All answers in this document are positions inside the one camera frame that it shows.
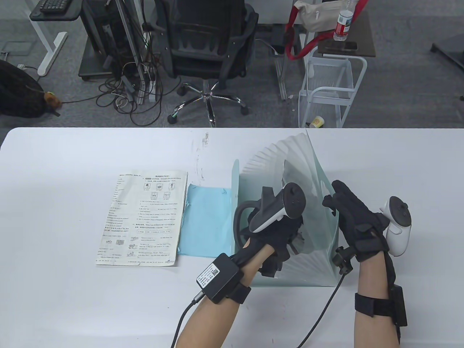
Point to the person's left hand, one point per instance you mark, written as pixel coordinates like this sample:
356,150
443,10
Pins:
286,239

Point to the person's right hand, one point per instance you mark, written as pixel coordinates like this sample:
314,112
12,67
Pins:
357,224

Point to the blue paper document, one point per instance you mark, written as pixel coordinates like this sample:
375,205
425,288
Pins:
206,221

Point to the printed worksheet document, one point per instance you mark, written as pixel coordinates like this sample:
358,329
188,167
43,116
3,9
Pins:
145,217

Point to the person's right forearm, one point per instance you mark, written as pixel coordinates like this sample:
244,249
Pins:
373,279

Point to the person's left forearm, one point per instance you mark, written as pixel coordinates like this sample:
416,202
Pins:
214,322

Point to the grey white handheld controller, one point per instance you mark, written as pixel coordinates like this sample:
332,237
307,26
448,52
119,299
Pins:
273,214
397,232

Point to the black labelled wrist box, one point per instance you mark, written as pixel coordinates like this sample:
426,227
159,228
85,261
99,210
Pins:
217,277
398,306

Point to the yellow paper cup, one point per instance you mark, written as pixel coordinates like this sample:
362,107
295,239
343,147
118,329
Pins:
316,122

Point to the short aluminium extrusion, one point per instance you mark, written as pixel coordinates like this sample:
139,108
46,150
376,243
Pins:
282,81

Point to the black smartphone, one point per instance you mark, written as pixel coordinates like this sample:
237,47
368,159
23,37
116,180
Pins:
340,46

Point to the dark brown side table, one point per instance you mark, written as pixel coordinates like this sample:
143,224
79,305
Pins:
364,36

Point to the black stand base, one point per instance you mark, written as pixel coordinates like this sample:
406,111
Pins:
449,50

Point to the clear plastic water bottle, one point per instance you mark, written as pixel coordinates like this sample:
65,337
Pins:
343,23

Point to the black office chair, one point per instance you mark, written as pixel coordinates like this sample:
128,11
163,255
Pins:
204,40

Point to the brown plush toy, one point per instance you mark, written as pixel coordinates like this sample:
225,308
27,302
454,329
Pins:
52,99

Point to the black computer tower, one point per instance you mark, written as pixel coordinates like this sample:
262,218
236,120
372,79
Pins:
103,32

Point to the white leg standing desk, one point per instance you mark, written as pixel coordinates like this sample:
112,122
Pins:
50,50

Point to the black backpack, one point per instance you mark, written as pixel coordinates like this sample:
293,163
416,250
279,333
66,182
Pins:
18,90

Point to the black keyboard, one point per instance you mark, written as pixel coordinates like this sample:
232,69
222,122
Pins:
54,5

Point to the aluminium frame rail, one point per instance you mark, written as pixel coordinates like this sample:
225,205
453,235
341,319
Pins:
132,43

